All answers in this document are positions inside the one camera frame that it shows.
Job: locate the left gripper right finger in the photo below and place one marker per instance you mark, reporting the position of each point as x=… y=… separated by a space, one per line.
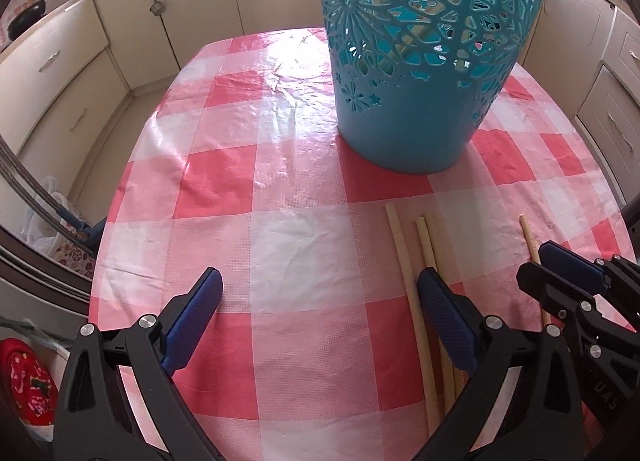
x=543 y=420

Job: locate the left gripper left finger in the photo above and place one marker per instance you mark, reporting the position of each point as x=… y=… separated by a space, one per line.
x=94 y=419

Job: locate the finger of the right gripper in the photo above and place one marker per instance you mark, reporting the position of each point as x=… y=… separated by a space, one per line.
x=570 y=265
x=605 y=354

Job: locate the lone bamboo chopstick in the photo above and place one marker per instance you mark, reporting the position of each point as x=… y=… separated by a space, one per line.
x=534 y=257

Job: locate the white kitchen base cabinets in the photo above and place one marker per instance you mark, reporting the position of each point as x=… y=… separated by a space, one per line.
x=63 y=79

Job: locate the red round tin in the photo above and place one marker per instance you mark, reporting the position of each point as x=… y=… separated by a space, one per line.
x=30 y=387

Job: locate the white trash bag bin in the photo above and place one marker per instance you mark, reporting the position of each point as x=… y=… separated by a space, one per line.
x=44 y=238

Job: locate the blue perforated plastic basket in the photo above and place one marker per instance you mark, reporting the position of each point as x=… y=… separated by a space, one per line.
x=413 y=79

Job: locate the pink checkered plastic tablecloth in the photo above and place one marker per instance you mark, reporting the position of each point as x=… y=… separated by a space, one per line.
x=311 y=354

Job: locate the black wok on counter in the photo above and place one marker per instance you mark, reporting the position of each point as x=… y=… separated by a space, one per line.
x=26 y=19

